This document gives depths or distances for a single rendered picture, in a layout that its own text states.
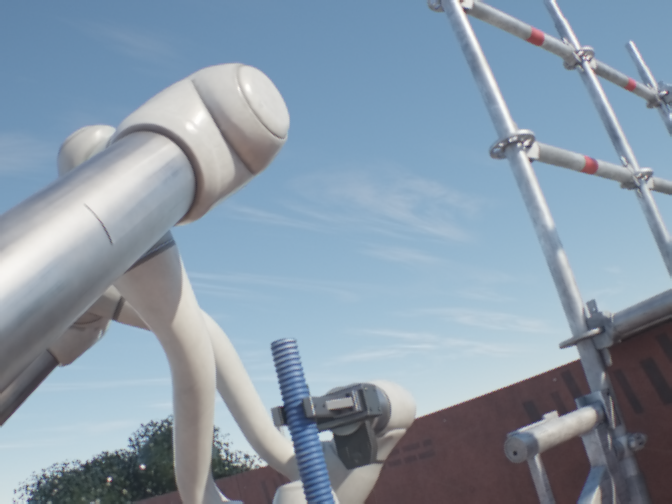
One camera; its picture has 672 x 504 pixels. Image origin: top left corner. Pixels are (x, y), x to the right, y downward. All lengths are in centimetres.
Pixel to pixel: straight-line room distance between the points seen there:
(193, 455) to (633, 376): 102
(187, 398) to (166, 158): 37
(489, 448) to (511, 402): 15
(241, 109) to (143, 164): 13
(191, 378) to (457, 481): 120
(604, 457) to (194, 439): 83
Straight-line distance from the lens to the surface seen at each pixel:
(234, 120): 65
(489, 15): 198
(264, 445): 110
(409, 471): 204
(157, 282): 80
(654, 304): 139
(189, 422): 89
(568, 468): 169
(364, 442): 99
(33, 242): 46
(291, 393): 86
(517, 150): 159
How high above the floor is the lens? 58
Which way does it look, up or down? 21 degrees up
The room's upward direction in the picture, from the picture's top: 14 degrees counter-clockwise
